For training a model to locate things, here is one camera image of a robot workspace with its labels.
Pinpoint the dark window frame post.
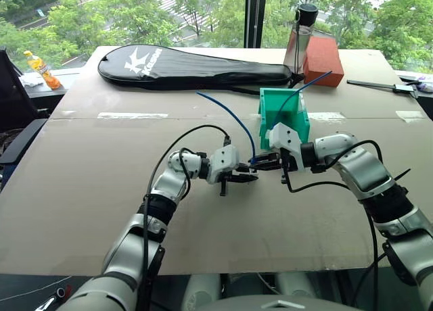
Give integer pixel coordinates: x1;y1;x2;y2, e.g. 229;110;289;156
244;0;265;49

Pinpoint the red brick block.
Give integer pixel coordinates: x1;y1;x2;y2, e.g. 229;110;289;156
302;37;345;88

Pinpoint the green plastic bin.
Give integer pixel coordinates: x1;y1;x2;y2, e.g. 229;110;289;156
258;87;312;149

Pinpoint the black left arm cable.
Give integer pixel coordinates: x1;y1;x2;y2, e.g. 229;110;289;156
136;124;233;311

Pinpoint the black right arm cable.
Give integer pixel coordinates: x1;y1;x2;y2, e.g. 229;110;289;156
279;139;386;311

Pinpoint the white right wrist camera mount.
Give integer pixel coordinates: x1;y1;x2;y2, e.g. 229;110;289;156
266;122;311;174

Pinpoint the black racket cover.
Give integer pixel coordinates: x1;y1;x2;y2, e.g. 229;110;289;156
97;44;294;92

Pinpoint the black and silver hand tool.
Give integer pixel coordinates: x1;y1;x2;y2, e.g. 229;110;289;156
346;78;421;99

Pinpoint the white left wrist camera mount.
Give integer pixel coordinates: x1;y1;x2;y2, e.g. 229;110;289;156
206;144;242;185

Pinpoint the clear tape strip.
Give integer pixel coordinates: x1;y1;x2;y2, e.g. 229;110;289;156
394;110;428;123
97;112;169;120
308;112;346;122

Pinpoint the blue cable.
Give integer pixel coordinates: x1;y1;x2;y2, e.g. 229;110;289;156
272;70;334;125
196;91;262;165

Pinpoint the grey robot torso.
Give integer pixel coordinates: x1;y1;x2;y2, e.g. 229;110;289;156
194;298;368;311

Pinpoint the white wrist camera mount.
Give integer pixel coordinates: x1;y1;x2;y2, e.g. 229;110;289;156
206;144;242;185
266;122;311;174

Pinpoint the orange drink bottle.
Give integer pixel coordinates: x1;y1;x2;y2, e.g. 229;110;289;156
23;50;63;91

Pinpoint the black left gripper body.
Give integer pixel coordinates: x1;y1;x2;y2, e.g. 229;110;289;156
219;162;248;197

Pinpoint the clear water bottle black cap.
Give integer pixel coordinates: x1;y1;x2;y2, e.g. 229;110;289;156
283;3;319;74

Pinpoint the black office chair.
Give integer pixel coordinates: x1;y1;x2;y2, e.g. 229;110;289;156
0;48;49;190

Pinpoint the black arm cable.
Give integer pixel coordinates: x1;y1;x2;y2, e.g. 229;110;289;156
279;139;386;311
136;124;233;311

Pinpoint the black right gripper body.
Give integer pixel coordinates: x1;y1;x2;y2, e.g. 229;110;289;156
270;147;298;186

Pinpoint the white crumpled tissue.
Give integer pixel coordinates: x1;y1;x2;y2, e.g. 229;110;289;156
19;72;45;88

